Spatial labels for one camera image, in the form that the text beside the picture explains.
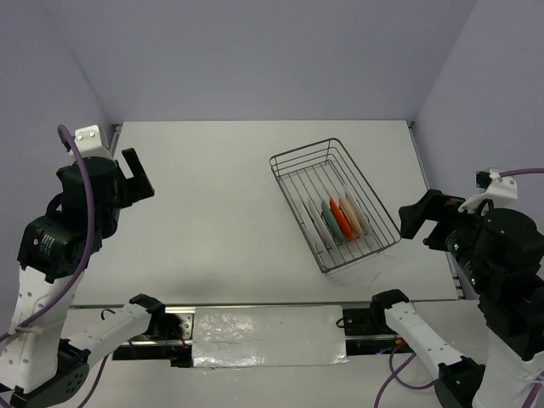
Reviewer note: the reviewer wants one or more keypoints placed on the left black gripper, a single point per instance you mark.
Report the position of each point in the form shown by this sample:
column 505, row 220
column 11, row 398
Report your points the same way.
column 137, row 187

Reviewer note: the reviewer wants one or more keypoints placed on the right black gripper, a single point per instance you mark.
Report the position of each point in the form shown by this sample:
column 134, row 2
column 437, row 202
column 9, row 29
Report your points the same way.
column 434, row 202

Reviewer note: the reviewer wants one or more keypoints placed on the white plate red characters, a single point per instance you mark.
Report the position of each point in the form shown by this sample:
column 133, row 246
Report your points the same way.
column 310, row 227

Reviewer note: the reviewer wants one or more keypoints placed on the white plate green rim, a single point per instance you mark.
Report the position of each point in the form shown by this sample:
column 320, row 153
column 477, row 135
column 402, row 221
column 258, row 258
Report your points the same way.
column 320, row 226

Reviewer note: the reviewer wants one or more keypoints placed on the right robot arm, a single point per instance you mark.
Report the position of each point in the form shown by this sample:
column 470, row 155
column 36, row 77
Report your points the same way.
column 499, row 250

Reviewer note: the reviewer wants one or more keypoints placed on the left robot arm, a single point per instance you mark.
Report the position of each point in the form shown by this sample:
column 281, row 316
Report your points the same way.
column 39, row 366

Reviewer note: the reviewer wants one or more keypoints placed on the pink plate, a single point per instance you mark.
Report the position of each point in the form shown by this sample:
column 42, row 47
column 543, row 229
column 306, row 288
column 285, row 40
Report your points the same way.
column 353, row 211

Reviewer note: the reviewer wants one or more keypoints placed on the orange plate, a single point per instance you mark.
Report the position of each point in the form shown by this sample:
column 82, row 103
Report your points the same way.
column 342, row 220

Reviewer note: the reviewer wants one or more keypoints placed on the silver tape patch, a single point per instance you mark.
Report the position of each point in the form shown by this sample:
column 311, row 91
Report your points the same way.
column 268, row 337

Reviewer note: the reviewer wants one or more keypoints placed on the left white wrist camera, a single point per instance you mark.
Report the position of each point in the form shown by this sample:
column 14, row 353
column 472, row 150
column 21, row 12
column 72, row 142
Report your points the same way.
column 91, row 141

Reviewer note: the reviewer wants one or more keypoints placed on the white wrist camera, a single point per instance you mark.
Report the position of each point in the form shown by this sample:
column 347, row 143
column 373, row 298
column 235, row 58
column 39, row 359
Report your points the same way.
column 502, row 191
column 91, row 141

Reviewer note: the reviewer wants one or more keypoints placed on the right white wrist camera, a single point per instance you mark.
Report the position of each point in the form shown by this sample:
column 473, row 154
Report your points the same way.
column 502, row 191

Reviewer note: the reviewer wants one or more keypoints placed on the metal wire dish rack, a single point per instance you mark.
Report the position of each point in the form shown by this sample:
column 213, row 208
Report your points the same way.
column 318, row 171

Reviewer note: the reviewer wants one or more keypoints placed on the metal mounting rail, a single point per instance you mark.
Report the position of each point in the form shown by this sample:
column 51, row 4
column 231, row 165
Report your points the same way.
column 173, row 341

